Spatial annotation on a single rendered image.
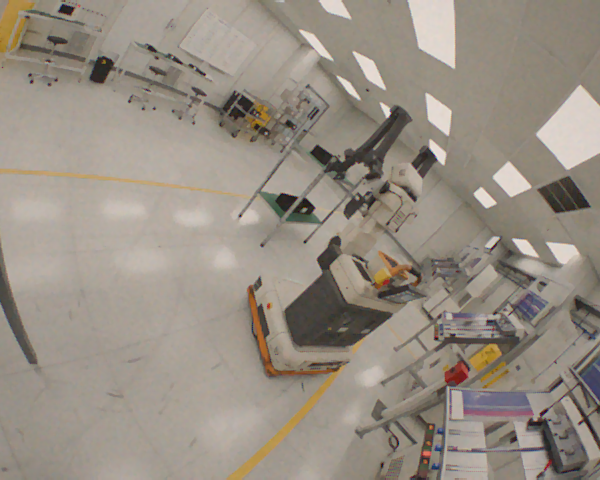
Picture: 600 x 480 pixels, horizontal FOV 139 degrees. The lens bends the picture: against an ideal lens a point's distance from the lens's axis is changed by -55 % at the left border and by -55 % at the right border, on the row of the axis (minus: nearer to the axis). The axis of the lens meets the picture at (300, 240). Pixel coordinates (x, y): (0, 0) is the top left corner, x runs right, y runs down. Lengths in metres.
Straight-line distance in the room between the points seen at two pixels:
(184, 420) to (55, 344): 0.67
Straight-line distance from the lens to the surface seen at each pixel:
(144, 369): 1.27
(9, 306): 0.84
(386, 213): 1.40
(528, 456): 1.34
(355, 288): 1.13
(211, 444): 1.27
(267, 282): 1.60
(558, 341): 2.63
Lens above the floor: 1.18
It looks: 22 degrees down
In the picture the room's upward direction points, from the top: 42 degrees clockwise
